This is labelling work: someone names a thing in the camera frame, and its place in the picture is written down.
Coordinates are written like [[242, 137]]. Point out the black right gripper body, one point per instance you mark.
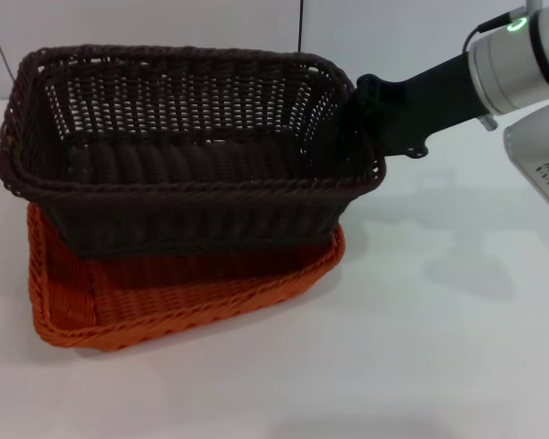
[[430, 100]]

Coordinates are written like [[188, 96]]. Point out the dark brown woven basket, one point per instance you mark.
[[187, 206]]

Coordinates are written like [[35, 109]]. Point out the orange woven plastic basket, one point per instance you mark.
[[187, 302]]

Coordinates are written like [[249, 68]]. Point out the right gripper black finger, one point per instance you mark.
[[361, 119]]

